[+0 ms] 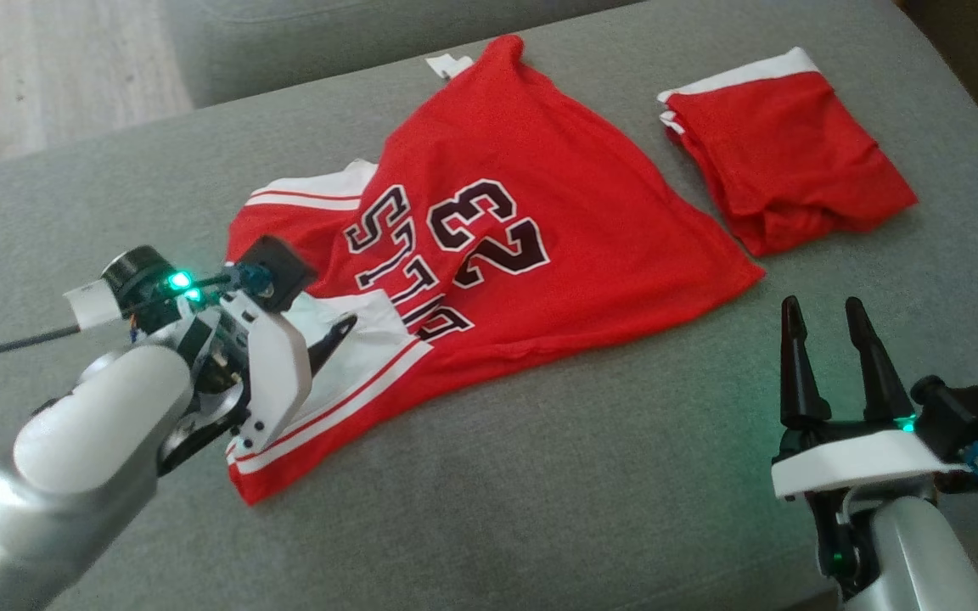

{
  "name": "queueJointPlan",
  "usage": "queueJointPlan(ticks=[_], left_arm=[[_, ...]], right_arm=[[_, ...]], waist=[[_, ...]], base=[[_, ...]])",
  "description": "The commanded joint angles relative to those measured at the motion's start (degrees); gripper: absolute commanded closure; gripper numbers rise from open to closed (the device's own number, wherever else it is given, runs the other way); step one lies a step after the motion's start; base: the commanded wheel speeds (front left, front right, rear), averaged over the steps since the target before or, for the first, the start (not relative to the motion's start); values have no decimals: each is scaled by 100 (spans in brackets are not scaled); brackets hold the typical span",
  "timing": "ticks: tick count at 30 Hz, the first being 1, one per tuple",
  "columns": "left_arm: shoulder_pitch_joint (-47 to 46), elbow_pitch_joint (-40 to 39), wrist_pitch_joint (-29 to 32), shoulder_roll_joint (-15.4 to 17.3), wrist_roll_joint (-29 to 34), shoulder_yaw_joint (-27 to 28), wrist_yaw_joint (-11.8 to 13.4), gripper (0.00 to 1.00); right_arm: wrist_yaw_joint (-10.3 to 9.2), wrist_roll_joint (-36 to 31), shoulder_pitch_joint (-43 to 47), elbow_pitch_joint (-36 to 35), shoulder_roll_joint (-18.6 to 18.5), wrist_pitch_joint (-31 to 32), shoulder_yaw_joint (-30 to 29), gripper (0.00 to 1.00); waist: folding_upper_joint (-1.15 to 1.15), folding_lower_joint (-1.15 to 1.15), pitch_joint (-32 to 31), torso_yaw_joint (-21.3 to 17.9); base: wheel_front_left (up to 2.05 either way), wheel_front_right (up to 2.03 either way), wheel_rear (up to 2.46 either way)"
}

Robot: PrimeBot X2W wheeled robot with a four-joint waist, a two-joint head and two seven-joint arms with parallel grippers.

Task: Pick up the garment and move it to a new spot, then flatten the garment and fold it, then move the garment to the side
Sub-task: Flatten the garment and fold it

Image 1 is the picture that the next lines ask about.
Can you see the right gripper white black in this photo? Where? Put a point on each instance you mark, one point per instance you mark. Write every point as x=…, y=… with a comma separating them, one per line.
x=854, y=462

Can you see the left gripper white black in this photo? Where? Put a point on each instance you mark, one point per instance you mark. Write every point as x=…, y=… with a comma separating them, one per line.
x=277, y=382

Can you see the red basketball jersey number 23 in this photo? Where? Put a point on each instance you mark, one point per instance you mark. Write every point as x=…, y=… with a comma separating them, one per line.
x=557, y=170

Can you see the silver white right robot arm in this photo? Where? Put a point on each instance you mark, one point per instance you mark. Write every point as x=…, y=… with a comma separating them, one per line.
x=913, y=560

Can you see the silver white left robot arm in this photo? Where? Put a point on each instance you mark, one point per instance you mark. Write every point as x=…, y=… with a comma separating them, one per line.
x=73, y=441

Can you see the red shorts with white band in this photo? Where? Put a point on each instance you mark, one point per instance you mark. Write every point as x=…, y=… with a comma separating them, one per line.
x=795, y=153

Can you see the grey fabric sofa ottoman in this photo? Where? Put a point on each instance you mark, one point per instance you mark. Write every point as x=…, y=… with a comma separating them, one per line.
x=540, y=509

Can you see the grey sofa seat cushion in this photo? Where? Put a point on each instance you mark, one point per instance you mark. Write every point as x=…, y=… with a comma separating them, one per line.
x=285, y=42

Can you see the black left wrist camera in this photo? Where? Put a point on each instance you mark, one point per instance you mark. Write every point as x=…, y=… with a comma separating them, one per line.
x=281, y=267

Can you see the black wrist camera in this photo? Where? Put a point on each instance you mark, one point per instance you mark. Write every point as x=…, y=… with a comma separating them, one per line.
x=964, y=416
x=281, y=267

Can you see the teal left camera connector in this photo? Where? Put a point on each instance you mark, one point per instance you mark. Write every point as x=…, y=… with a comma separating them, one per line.
x=247, y=277

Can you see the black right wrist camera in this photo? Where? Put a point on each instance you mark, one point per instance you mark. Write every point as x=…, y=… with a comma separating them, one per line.
x=964, y=416

